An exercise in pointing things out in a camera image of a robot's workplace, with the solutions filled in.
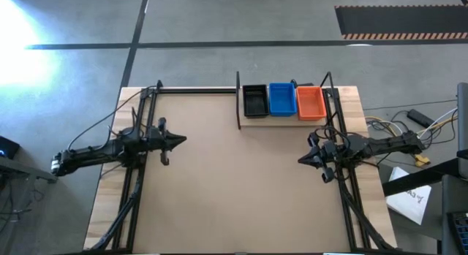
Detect black device with blue light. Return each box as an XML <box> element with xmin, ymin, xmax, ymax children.
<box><xmin>0</xmin><ymin>135</ymin><xmax>21</xmax><ymax>160</ymax></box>

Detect black diagonal bar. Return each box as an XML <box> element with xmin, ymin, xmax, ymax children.
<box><xmin>382</xmin><ymin>148</ymin><xmax>468</xmax><ymax>197</ymax></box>

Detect black keyboard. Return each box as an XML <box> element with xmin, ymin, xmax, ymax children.
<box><xmin>448</xmin><ymin>210</ymin><xmax>468</xmax><ymax>255</ymax></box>

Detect orange plastic basket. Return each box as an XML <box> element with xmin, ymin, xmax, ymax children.
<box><xmin>295</xmin><ymin>85</ymin><xmax>328</xmax><ymax>122</ymax></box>

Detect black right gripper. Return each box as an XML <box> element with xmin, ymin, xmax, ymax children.
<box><xmin>298</xmin><ymin>132</ymin><xmax>347</xmax><ymax>183</ymax></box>

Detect wooden shelf board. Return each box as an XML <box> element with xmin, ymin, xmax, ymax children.
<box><xmin>238</xmin><ymin>87</ymin><xmax>328</xmax><ymax>129</ymax></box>

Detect blue plastic basket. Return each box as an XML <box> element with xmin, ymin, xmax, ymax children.
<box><xmin>268</xmin><ymin>82</ymin><xmax>298</xmax><ymax>118</ymax></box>

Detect long black cable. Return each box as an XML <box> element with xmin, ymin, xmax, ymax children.
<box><xmin>67</xmin><ymin>85</ymin><xmax>159</xmax><ymax>152</ymax></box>

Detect black aluminium table frame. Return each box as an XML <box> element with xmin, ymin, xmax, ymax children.
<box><xmin>87</xmin><ymin>79</ymin><xmax>396</xmax><ymax>253</ymax></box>

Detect black power brick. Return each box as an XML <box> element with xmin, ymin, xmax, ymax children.
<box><xmin>407</xmin><ymin>108</ymin><xmax>435</xmax><ymax>128</ymax></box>

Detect white cable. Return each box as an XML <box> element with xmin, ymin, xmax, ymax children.
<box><xmin>372</xmin><ymin>107</ymin><xmax>458</xmax><ymax>141</ymax></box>

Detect black metal shelf frame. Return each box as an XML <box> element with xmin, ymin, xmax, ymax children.
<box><xmin>235</xmin><ymin>71</ymin><xmax>336</xmax><ymax>131</ymax></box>

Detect black plastic basket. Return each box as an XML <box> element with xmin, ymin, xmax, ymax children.
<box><xmin>242</xmin><ymin>84</ymin><xmax>270</xmax><ymax>119</ymax></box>

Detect black hazard-striped floor mat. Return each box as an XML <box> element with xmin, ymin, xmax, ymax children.
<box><xmin>334</xmin><ymin>4</ymin><xmax>468</xmax><ymax>40</ymax></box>

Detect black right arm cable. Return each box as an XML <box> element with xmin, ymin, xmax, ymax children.
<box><xmin>314</xmin><ymin>125</ymin><xmax>354</xmax><ymax>148</ymax></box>

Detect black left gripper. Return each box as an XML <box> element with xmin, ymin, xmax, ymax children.
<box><xmin>148</xmin><ymin>117</ymin><xmax>187</xmax><ymax>167</ymax></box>

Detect grey metal stand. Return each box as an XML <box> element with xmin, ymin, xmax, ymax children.
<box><xmin>0</xmin><ymin>156</ymin><xmax>60</xmax><ymax>255</ymax></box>

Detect yellow cable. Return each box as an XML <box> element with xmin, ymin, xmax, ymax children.
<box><xmin>365</xmin><ymin>115</ymin><xmax>458</xmax><ymax>140</ymax></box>

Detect grey desk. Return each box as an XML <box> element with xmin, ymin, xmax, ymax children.
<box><xmin>440</xmin><ymin>82</ymin><xmax>468</xmax><ymax>255</ymax></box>

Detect white paper sheet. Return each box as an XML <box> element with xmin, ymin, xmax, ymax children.
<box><xmin>385</xmin><ymin>166</ymin><xmax>432</xmax><ymax>226</ymax></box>

